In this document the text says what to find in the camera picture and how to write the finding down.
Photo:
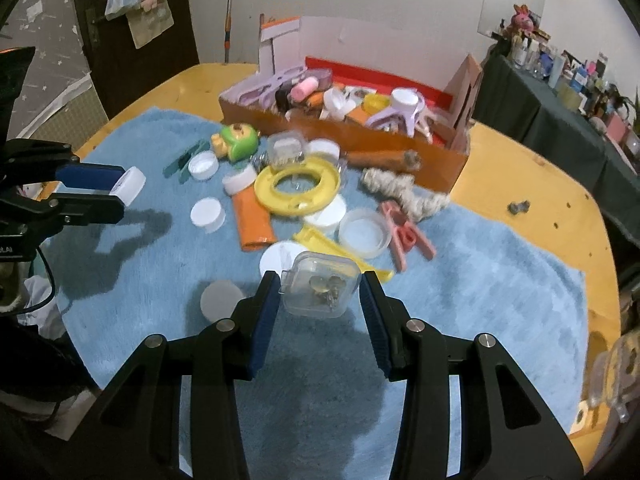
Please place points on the brown cylinder with frayed end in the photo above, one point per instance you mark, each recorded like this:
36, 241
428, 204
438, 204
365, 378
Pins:
380, 159

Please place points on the orange tube with white cap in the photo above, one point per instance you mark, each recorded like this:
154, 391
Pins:
252, 220

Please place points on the clear round plastic container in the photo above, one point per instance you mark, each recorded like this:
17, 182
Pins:
362, 232

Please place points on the yellow plastic clip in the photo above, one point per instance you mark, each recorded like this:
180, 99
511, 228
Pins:
325, 242

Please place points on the dark wooden door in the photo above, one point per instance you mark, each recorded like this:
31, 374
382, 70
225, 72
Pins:
140, 70

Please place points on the grey round cap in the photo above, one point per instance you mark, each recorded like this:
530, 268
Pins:
220, 300

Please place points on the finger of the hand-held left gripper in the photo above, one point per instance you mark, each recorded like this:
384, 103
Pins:
92, 177
85, 209

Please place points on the green and yellow toy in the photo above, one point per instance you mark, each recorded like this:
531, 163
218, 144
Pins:
235, 140

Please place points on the white flat disc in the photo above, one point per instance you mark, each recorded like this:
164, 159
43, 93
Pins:
277, 259

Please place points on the clear box with metal pieces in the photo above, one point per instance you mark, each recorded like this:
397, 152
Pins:
320, 285

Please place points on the beige twine bundle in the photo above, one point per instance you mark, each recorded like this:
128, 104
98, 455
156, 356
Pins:
395, 185

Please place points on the small grey metal piece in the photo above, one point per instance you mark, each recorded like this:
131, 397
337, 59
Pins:
520, 206

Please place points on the brown paper bag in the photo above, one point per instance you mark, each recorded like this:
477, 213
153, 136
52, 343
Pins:
150, 24

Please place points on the pink roll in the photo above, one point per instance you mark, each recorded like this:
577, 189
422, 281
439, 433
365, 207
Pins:
305, 89

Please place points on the white round jar lid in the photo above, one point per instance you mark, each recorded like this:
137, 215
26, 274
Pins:
327, 216
324, 149

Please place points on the clear square plastic box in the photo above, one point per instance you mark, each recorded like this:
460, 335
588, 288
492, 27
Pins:
285, 147

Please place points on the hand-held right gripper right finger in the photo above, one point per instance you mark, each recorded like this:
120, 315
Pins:
375, 325

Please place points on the clear plastic clip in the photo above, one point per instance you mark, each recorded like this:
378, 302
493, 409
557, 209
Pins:
612, 375

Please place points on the black angular device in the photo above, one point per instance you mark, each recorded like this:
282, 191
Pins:
15, 85

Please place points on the orange and white cardboard box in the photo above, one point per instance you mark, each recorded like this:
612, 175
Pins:
350, 132

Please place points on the side table with dark cloth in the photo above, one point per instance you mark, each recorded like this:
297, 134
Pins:
550, 125

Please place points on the blue fluffy mat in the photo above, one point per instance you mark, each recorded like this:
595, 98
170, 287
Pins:
475, 270

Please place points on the orange and white pole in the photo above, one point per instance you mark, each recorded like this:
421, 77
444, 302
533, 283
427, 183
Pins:
229, 15

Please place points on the clear plastic jar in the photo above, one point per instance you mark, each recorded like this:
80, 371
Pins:
322, 78

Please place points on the pink plastic clip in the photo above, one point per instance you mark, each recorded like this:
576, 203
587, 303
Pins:
400, 240

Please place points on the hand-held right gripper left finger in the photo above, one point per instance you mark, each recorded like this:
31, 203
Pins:
262, 330

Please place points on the row of bottles and boxes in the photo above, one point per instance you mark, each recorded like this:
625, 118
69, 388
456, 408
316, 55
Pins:
575, 80

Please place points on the pink bunny plush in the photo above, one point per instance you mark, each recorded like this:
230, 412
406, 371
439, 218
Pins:
521, 20

